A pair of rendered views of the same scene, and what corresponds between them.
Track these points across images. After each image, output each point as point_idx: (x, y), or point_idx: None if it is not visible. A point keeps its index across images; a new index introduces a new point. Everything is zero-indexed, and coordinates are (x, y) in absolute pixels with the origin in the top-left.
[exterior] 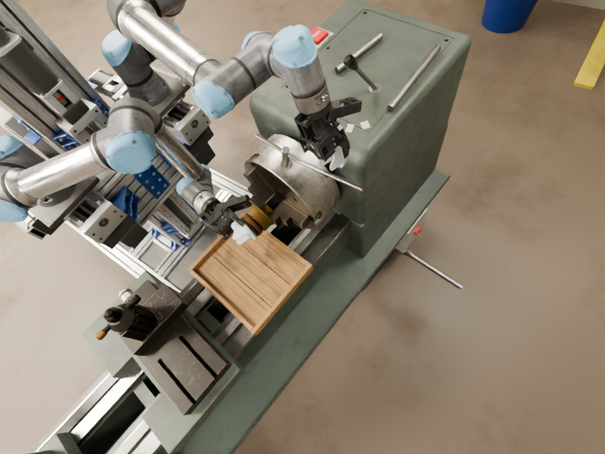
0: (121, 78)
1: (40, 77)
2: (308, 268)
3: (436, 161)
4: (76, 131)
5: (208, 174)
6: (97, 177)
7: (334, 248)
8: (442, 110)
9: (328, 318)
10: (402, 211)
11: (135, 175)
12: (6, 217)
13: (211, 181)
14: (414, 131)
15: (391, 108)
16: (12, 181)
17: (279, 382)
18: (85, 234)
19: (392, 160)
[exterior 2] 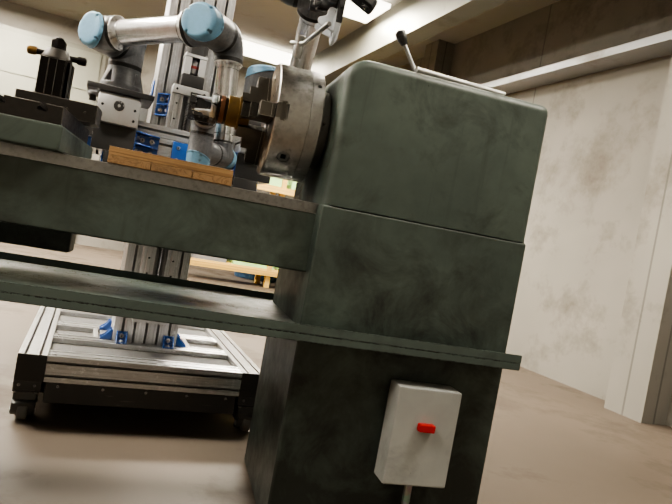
0: (243, 90)
1: None
2: (226, 169)
3: (505, 327)
4: (178, 89)
5: (230, 152)
6: (154, 97)
7: (274, 223)
8: (502, 176)
9: None
10: None
11: (175, 142)
12: (87, 32)
13: (226, 155)
14: (443, 133)
15: (416, 69)
16: (120, 17)
17: None
18: (99, 94)
19: (400, 134)
